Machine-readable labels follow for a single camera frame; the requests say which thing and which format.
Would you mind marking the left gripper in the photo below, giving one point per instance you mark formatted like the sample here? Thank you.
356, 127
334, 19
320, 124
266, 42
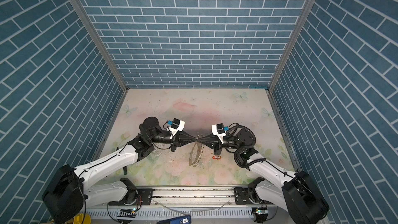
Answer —
178, 139

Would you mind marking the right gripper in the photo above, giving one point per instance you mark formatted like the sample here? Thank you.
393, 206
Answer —
216, 143

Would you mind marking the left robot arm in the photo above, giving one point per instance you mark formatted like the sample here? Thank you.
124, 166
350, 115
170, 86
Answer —
72, 189

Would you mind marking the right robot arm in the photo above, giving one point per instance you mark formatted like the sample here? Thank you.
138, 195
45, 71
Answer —
295, 192

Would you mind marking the blue stapler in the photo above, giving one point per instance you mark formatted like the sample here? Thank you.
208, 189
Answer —
185, 219

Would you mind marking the yellow tape dispenser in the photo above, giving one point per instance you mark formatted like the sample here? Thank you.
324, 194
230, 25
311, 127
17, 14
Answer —
82, 219

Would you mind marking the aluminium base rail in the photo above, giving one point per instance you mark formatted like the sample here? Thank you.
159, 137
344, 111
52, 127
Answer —
199, 202

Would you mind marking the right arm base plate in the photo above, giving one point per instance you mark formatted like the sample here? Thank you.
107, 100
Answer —
247, 196

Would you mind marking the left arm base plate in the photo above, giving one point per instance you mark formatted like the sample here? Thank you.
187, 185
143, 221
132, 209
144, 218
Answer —
139, 197

